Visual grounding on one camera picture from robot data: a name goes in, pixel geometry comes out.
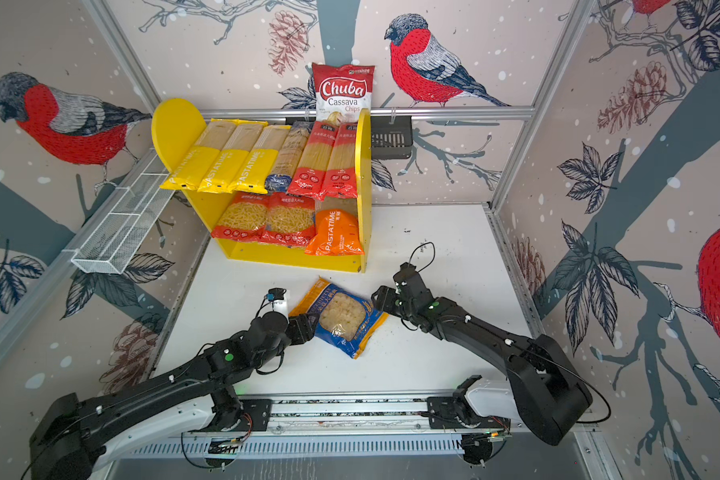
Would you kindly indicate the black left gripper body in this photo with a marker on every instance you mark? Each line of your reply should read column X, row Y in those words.
column 295, row 333

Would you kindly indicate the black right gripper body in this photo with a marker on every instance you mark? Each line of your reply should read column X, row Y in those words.
column 394, row 304

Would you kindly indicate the blue orange pasta bag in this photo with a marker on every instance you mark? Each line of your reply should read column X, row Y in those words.
column 344, row 320

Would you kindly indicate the orange macaroni bag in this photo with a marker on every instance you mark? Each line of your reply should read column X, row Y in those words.
column 337, row 229

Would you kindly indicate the red short pasta bag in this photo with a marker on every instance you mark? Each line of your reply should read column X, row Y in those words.
column 290, row 221

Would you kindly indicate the red macaroni bag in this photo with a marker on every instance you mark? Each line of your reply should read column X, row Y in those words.
column 244, row 219

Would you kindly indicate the red spaghetti bag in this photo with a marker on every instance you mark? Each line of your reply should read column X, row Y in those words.
column 309, row 176
column 340, row 177

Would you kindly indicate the blue spaghetti bag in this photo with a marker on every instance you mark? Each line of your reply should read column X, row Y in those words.
column 286, row 163

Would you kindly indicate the yellow Pastatime spaghetti bag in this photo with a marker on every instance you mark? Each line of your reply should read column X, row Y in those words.
column 200, row 156
column 219, row 177
column 251, row 177

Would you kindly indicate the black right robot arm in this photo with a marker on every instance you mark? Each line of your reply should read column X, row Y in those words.
column 548, row 392

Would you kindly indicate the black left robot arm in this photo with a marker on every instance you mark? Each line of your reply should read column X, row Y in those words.
column 77, row 437

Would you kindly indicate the Chuba cassava chips bag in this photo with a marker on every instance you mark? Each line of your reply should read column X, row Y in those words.
column 342, row 92

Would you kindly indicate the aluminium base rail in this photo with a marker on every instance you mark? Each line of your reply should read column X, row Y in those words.
column 294, row 427

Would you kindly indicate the black wall basket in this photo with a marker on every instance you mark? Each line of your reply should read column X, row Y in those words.
column 391, row 138

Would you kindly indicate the white wire basket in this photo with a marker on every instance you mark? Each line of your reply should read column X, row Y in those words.
column 116, row 238

